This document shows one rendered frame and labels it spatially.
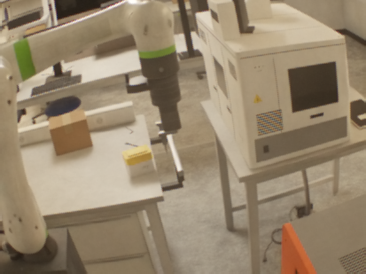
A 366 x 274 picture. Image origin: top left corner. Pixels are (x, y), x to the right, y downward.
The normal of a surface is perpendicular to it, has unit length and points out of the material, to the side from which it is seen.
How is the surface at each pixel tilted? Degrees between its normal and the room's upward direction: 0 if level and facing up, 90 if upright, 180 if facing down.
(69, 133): 90
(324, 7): 90
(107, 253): 90
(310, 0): 90
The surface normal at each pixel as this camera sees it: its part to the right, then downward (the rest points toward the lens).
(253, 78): 0.14, 0.40
